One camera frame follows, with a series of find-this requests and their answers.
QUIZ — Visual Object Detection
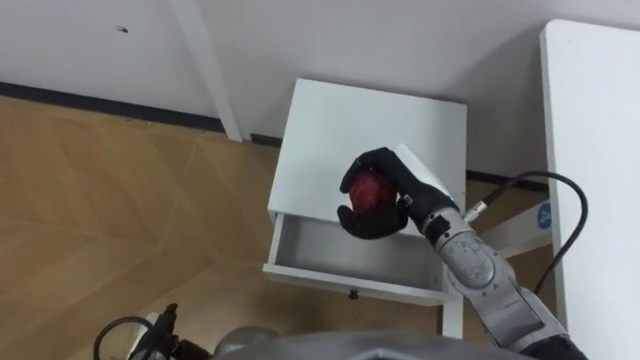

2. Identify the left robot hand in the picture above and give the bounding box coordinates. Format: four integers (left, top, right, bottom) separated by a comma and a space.
127, 302, 211, 360

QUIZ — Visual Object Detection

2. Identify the open white nightstand drawer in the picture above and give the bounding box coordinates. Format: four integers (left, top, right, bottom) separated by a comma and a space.
262, 212, 454, 308

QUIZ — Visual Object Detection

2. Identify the robot body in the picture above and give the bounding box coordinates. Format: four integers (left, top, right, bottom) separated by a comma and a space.
212, 331, 541, 360

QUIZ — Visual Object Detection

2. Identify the white desk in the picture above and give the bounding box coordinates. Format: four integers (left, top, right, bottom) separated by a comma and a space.
439, 18, 640, 360

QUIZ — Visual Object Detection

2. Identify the red apple soft toy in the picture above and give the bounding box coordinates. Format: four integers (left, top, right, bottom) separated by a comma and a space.
347, 169, 399, 217

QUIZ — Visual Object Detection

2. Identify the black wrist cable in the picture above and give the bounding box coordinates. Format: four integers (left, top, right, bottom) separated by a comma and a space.
92, 315, 154, 360
463, 170, 590, 296

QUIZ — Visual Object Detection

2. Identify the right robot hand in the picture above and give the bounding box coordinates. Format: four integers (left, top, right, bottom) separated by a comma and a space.
337, 143, 460, 240

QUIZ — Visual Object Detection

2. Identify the white nightstand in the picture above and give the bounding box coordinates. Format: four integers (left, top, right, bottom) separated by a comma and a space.
262, 77, 469, 308

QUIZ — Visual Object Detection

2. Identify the blue round sticker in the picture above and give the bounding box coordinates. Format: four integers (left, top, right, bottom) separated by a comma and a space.
536, 201, 552, 231

